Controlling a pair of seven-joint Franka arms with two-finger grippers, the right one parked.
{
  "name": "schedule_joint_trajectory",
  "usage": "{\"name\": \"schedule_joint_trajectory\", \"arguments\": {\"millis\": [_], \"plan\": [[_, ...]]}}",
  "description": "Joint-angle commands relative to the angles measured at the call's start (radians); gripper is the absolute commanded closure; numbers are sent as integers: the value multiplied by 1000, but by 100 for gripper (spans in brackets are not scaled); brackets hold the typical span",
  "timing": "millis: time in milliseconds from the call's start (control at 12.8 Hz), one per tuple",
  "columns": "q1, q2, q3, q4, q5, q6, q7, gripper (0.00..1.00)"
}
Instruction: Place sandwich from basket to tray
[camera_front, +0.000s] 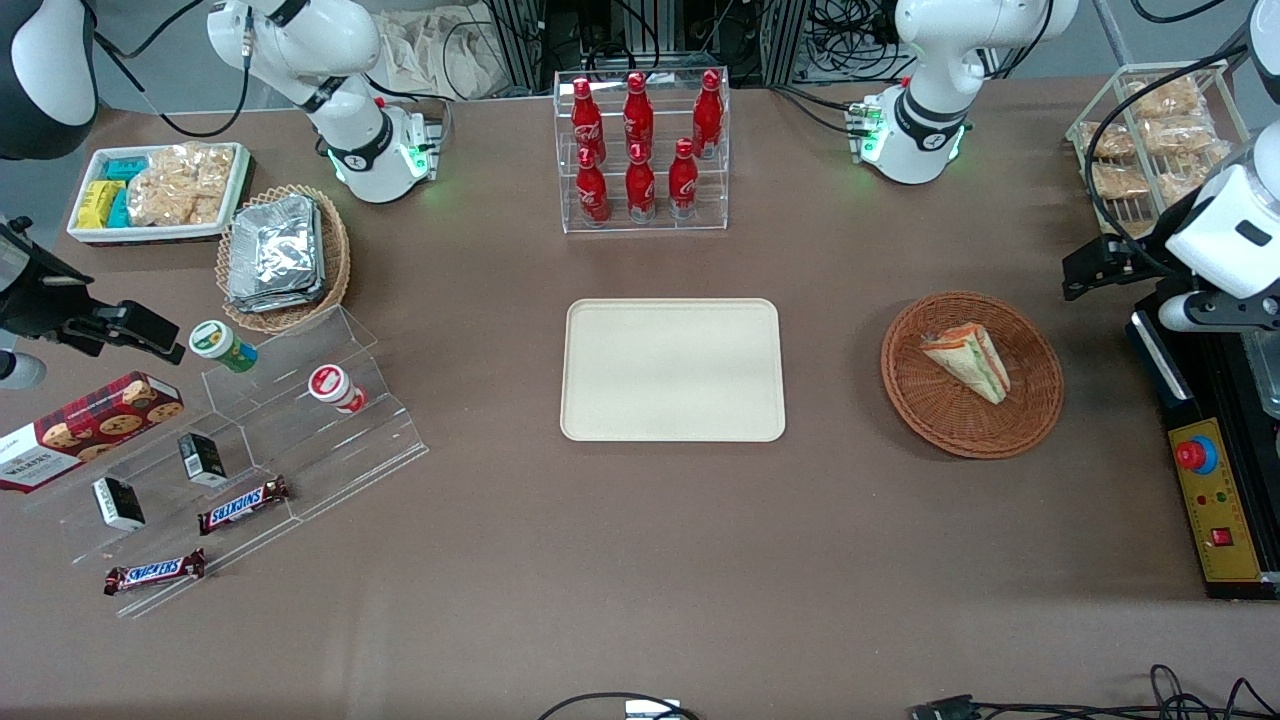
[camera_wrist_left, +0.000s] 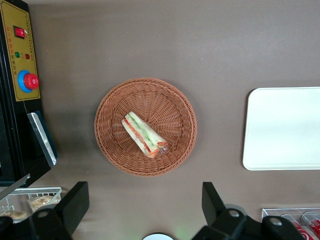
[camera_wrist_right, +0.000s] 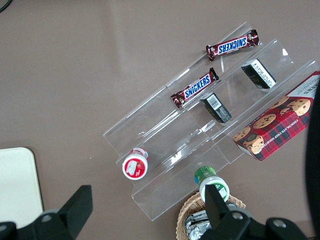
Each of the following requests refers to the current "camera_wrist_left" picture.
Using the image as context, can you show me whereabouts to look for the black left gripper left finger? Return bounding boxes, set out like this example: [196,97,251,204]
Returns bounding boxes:
[27,181,90,240]

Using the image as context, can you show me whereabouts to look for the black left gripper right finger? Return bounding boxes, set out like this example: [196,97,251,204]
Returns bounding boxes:
[192,182,248,240]

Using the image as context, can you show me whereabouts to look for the triangle sandwich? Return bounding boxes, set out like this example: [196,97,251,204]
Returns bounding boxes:
[121,111,169,159]

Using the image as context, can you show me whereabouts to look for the cream plastic tray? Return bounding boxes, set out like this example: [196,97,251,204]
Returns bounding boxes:
[242,86,320,172]

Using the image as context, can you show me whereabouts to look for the round brown wicker basket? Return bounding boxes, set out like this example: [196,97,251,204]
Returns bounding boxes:
[94,78,198,177]

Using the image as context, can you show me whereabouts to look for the clear bag of crackers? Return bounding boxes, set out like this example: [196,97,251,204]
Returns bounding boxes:
[0,210,28,221]
[26,195,61,214]

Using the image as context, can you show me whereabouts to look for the clear acrylic bottle rack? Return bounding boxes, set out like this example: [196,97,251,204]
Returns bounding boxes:
[261,207,320,240]

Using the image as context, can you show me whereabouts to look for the black sealing machine yellow panel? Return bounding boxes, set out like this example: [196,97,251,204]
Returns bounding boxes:
[0,0,59,201]

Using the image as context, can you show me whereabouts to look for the red emergency stop button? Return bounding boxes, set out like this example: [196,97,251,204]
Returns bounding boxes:
[17,69,40,94]

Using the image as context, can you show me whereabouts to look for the white wire rack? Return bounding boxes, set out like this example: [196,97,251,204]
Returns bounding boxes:
[0,186,63,221]

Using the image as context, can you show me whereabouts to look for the red rocker switch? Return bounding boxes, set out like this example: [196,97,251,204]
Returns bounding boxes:
[13,25,27,41]

